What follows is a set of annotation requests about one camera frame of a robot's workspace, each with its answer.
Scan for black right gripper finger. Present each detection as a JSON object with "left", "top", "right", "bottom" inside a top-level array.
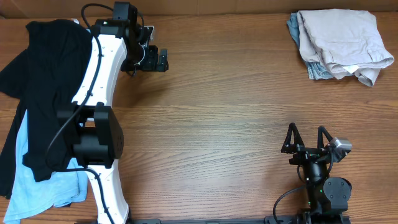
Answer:
[
  {"left": 281, "top": 123, "right": 305, "bottom": 154},
  {"left": 317, "top": 126, "right": 333, "bottom": 149}
]

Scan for beige khaki shorts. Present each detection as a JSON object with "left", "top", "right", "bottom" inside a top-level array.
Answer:
[{"left": 297, "top": 9, "right": 394, "bottom": 86}]

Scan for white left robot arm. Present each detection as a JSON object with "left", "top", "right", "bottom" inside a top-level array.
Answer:
[{"left": 57, "top": 19, "right": 169, "bottom": 223}]

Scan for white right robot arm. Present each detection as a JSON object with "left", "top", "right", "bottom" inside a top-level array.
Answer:
[{"left": 272, "top": 123, "right": 352, "bottom": 224}]

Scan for folded light blue jeans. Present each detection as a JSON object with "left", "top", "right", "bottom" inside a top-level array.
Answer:
[{"left": 287, "top": 12, "right": 333, "bottom": 80}]

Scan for black t-shirt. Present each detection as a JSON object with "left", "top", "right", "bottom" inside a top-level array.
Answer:
[{"left": 1, "top": 19, "right": 92, "bottom": 198}]

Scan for light blue t-shirt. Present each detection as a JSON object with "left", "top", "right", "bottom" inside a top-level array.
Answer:
[{"left": 4, "top": 114, "right": 88, "bottom": 223}]

